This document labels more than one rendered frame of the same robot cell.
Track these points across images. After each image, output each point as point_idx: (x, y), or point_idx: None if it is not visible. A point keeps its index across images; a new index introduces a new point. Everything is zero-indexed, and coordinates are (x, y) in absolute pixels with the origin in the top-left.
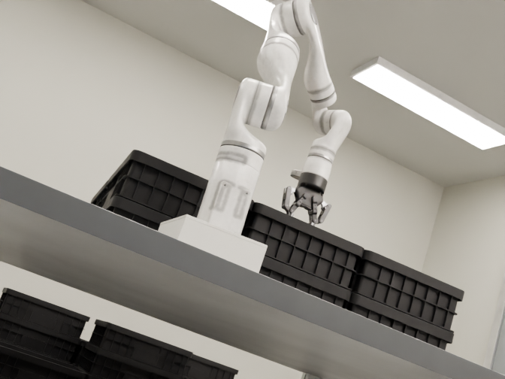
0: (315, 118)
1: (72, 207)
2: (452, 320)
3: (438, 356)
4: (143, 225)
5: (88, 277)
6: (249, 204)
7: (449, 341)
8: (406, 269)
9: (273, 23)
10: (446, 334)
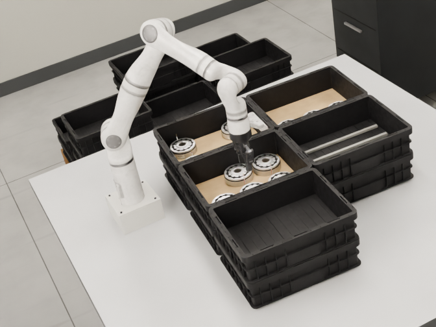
0: None
1: (44, 211)
2: (248, 274)
3: (93, 303)
4: (50, 220)
5: None
6: (125, 188)
7: (246, 287)
8: (220, 228)
9: (145, 47)
10: (244, 282)
